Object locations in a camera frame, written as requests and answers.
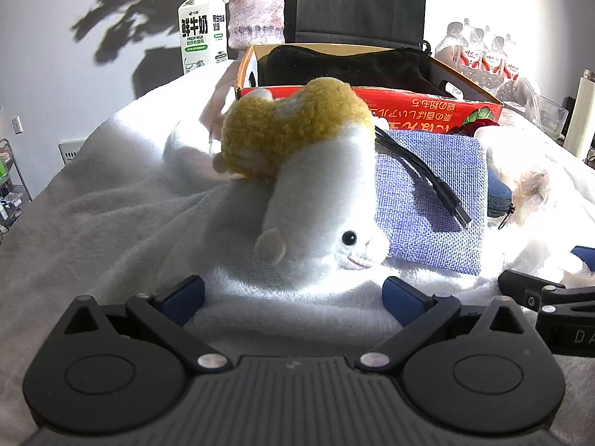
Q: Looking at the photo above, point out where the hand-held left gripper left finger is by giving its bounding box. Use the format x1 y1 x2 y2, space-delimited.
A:
64 275 234 372

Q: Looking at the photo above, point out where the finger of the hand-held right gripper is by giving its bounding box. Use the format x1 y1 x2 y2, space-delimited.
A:
571 245 595 272
497 269 595 311

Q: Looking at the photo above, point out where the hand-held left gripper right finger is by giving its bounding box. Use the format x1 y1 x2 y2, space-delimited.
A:
356 276 531 375

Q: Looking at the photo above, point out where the purple woven pouch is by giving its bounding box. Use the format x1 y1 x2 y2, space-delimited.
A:
372 129 489 276

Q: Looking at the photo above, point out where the dark blue zip pouch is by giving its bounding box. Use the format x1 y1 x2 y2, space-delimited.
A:
486 172 516 218

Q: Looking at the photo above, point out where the thin black charging cable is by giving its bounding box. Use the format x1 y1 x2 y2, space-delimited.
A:
374 125 472 230

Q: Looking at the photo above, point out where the white and yellow plush toy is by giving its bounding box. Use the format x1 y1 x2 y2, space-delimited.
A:
211 77 391 272

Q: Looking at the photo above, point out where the red cardboard box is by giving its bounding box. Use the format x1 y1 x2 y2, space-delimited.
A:
234 44 505 138

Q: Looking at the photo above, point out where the pale fluffy toy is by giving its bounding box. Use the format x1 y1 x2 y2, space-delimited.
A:
474 130 563 228

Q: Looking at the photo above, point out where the white fleece blanket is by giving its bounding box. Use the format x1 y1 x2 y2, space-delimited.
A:
0 62 595 446

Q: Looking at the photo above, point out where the white insulated bottle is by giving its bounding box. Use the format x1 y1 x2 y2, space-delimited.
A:
564 69 595 159

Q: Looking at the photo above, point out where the clear plastic cup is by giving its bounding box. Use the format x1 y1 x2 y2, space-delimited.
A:
525 90 570 140

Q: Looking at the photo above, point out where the red artificial rose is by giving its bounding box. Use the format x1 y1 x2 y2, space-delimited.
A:
459 118 500 138

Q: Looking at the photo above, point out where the metal storage rack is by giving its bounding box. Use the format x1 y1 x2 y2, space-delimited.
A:
0 138 33 242

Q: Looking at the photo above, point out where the pack of water bottles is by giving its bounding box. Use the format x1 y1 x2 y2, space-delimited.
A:
434 19 524 98

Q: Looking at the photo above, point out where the black cloth bag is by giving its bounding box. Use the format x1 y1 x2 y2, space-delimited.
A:
257 45 449 99

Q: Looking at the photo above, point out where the white and green milk carton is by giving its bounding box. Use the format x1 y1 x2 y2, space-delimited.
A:
178 0 229 76

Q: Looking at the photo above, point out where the purple marbled vase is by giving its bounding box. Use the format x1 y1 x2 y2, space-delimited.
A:
228 0 285 51

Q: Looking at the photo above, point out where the black paper bag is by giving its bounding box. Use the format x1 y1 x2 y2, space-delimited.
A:
295 0 427 49

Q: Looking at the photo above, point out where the white wall socket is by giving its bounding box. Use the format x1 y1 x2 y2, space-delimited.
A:
58 138 87 165

